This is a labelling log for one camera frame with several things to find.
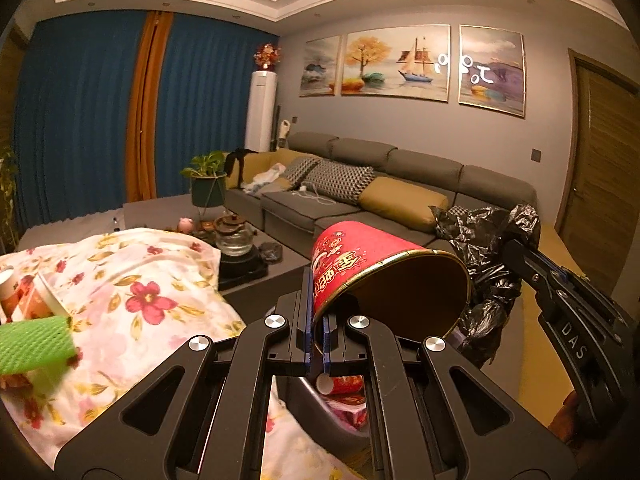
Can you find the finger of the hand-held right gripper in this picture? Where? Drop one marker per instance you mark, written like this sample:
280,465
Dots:
537,282
540,257

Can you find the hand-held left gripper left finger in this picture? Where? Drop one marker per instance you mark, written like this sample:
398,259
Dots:
302,340

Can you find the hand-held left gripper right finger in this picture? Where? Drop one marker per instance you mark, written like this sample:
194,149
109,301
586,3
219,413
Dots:
332,345

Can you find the small red paper cup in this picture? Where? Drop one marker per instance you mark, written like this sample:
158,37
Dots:
345,385

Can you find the black plastic bag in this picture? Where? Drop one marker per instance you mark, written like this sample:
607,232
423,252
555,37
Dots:
480,240

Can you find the red plastic bag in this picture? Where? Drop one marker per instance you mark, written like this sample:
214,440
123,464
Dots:
350,407

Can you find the grey plastic trash bin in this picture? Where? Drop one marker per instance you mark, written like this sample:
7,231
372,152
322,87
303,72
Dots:
310,410

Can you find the large red paper bucket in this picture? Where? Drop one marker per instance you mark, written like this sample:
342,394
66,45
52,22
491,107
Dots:
360,260

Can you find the green foam net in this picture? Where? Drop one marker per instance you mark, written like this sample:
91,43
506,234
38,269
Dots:
35,345

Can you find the black teapot base tray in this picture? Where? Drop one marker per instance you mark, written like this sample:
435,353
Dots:
242,270

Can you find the glass ashtray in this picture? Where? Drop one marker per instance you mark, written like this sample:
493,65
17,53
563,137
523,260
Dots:
271,252

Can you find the wooden door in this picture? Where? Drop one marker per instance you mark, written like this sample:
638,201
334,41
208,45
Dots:
605,160

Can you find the glass teapot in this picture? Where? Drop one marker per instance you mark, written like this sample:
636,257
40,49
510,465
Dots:
234,240

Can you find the grey sectional sofa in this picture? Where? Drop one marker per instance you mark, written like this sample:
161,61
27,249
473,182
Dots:
320,210

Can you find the yellow cushion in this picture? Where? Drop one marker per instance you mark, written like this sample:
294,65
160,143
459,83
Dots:
400,205

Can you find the floral printed blanket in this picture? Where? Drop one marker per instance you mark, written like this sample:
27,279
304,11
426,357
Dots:
150,335

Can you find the long patterned cushion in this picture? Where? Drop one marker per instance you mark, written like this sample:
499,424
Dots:
340,182

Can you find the pink piggy bank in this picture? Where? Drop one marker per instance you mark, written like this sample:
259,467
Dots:
186,225

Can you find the white cloth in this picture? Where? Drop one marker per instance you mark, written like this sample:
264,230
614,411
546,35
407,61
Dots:
265,177

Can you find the small patterned cushion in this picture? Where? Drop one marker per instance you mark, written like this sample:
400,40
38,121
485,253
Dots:
300,170

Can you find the potted plant in dark pot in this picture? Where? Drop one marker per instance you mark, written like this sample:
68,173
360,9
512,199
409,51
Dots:
207,190

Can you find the dark clothing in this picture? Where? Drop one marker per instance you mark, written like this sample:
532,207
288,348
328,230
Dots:
237,160

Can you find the framed purple whale painting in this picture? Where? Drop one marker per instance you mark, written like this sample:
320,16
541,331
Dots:
492,70

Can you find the white handheld vacuum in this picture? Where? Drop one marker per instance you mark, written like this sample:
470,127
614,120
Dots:
284,130

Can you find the white tower air conditioner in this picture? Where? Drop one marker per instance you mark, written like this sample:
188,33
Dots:
261,110

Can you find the wide framed sailboat painting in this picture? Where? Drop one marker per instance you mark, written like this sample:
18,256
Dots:
395,62

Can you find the blue curtain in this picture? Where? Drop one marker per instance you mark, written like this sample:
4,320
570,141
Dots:
75,125
215,110

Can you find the small framed landscape painting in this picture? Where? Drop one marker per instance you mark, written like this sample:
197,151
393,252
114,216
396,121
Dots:
320,67

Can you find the orange curtain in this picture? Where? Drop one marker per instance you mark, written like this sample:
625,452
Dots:
147,110

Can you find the red gold flower ornament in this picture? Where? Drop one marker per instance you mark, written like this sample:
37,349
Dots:
266,56

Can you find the wall socket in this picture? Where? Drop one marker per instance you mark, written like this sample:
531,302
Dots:
536,154

